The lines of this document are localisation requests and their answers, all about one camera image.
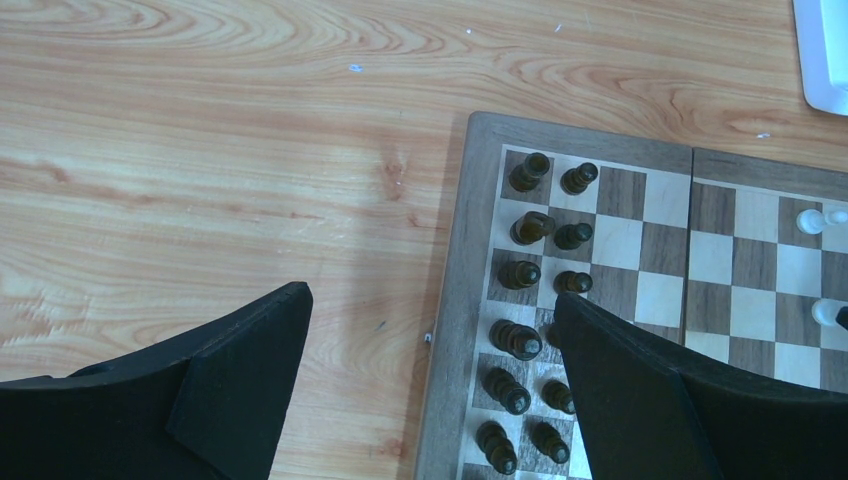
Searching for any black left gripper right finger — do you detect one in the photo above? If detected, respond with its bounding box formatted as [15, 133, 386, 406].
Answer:
[553, 293, 847, 479]

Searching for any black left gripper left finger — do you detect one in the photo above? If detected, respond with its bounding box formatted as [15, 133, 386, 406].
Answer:
[1, 281, 313, 479]

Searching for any white chess pawn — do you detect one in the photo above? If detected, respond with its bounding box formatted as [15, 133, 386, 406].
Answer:
[796, 209, 848, 235]
[811, 298, 848, 330]

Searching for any dark chess pawn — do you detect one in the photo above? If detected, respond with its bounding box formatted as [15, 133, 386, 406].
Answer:
[560, 162, 599, 196]
[553, 270, 593, 294]
[531, 422, 570, 465]
[542, 380, 576, 415]
[554, 222, 594, 250]

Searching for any dark chess piece queen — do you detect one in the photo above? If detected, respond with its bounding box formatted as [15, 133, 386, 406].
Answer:
[489, 319, 543, 361]

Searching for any dark chess piece king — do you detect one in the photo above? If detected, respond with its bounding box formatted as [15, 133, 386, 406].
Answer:
[482, 367, 531, 415]

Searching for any dark chess piece bishop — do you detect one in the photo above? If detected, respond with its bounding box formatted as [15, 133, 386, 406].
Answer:
[497, 260, 541, 290]
[475, 421, 518, 475]

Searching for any wooden chess board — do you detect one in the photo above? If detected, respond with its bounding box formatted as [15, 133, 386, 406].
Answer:
[414, 112, 847, 479]

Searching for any dark chess piece knight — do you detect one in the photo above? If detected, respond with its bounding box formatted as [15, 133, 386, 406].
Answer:
[510, 211, 556, 245]

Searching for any dark chess piece rook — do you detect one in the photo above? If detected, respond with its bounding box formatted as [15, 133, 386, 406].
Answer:
[508, 152, 551, 192]

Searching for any white clothes rack stand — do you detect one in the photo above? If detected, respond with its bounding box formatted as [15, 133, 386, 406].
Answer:
[792, 0, 847, 116]

